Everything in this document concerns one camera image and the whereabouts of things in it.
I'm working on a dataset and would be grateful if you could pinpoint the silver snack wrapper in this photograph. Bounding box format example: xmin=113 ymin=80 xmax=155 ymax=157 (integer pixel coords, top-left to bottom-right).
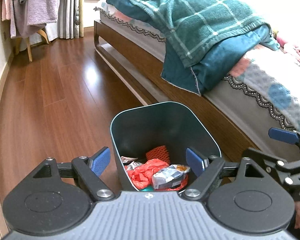
xmin=151 ymin=164 xmax=191 ymax=189

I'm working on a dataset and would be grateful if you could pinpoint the purple towel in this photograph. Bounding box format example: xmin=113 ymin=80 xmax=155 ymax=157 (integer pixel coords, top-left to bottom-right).
xmin=10 ymin=0 xmax=60 ymax=39

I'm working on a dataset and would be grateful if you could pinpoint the teal duvet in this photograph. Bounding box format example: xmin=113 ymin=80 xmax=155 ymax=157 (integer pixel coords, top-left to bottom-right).
xmin=106 ymin=0 xmax=280 ymax=95

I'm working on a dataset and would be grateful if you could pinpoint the orange foam fruit net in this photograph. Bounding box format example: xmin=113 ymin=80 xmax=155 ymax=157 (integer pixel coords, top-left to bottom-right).
xmin=145 ymin=144 xmax=171 ymax=165

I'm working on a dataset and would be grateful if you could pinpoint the wooden clothes rack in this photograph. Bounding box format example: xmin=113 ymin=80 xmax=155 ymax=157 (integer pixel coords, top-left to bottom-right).
xmin=14 ymin=29 xmax=50 ymax=63

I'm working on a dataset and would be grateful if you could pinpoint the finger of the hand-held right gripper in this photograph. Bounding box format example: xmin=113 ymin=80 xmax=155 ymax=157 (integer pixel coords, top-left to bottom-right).
xmin=242 ymin=148 xmax=300 ymax=186
xmin=268 ymin=127 xmax=300 ymax=158

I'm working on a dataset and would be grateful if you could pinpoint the dark teal waste bin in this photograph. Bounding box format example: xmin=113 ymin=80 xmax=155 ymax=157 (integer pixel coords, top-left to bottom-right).
xmin=109 ymin=101 xmax=222 ymax=195

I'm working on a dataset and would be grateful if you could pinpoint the grey wrapper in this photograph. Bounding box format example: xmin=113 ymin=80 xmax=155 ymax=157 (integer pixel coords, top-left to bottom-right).
xmin=120 ymin=156 xmax=144 ymax=172

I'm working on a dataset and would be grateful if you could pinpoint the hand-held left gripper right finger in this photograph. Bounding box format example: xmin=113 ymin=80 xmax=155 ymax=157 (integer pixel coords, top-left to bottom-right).
xmin=181 ymin=147 xmax=268 ymax=202

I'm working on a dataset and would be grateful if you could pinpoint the red plastic bag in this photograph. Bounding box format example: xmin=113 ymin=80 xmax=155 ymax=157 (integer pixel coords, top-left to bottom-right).
xmin=125 ymin=159 xmax=189 ymax=190

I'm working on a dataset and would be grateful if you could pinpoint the pink blanket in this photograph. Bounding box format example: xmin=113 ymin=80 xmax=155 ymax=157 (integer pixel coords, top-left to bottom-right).
xmin=275 ymin=29 xmax=300 ymax=64

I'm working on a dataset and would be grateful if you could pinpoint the grey striped curtain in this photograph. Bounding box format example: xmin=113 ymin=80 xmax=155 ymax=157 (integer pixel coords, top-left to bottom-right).
xmin=57 ymin=0 xmax=84 ymax=40

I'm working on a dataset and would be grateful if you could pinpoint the grey mattress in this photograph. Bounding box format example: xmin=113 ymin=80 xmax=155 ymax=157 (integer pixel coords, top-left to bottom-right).
xmin=99 ymin=10 xmax=300 ymax=155

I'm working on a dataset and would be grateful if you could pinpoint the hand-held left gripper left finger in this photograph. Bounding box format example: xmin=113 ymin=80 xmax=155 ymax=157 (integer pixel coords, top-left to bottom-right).
xmin=32 ymin=147 xmax=115 ymax=202

